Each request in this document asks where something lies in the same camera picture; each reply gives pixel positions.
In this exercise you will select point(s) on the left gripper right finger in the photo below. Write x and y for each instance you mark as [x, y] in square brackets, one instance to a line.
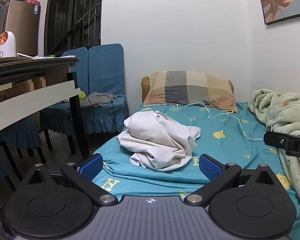
[221, 177]

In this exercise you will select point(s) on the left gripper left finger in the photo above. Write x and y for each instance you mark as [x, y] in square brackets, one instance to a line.
[80, 176]

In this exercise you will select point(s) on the white t-shirt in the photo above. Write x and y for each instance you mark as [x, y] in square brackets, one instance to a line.
[157, 141]

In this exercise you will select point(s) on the green fleece cartoon blanket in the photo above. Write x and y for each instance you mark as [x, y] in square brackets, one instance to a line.
[280, 112]

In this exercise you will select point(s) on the teal patterned bed sheet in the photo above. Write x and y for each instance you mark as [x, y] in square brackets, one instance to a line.
[225, 136]

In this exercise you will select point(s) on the blue covered chair left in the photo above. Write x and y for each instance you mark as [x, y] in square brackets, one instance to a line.
[57, 117]

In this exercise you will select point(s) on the blue covered chair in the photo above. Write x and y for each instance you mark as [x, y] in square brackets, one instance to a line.
[57, 117]
[106, 76]

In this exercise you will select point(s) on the grey cloth on chair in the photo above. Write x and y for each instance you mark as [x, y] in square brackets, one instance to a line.
[95, 99]

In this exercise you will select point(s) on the green apple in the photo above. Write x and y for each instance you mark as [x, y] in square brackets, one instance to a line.
[82, 95]

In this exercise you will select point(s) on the plaid checked pillow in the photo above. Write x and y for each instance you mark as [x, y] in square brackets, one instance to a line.
[187, 87]

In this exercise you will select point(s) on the blue covered chair right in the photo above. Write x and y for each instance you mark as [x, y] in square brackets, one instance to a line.
[106, 76]

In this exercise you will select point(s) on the dark wooden table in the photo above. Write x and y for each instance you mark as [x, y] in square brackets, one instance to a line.
[23, 92]

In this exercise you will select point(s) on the white small heater appliance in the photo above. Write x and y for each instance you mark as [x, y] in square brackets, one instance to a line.
[7, 44]

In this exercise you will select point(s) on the black window grille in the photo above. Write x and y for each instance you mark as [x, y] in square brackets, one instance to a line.
[71, 24]

